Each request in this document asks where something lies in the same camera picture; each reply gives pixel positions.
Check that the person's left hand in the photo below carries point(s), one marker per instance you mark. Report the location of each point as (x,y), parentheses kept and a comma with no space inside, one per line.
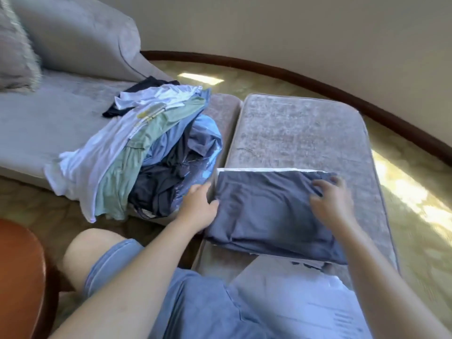
(196,208)

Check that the person's right hand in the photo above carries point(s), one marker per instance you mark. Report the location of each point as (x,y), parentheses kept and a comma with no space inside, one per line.
(333,204)

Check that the slate blue T-shirt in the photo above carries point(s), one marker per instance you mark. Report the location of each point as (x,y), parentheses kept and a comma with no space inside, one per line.
(268,212)

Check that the plain white T-shirt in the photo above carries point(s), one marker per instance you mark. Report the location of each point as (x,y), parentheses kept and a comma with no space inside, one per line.
(268,169)

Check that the pile of clothes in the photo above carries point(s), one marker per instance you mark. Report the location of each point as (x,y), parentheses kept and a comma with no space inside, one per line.
(106,159)

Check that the grey splatter print T-shirt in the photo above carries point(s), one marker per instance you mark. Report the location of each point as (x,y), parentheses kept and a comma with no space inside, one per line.
(296,307)

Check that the person's right forearm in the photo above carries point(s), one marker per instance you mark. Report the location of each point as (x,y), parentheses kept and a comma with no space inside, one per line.
(395,293)

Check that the person's left forearm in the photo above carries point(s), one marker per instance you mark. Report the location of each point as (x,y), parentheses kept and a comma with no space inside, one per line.
(120,293)

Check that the person's right leg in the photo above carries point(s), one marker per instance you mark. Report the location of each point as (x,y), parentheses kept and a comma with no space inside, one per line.
(88,254)

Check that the blue denim shorts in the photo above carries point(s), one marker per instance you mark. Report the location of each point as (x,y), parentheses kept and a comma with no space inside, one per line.
(191,300)

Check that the dark wooden baseboard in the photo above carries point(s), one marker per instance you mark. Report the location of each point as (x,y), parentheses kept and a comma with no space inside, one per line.
(318,84)

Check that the grey velvet chaise sofa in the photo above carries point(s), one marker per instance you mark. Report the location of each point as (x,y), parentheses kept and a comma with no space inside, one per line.
(49,116)

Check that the round wooden table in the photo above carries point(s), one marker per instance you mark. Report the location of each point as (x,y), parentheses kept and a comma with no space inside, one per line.
(21,279)

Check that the brown fringed cushion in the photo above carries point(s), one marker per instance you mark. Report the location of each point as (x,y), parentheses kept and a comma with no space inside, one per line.
(15,46)

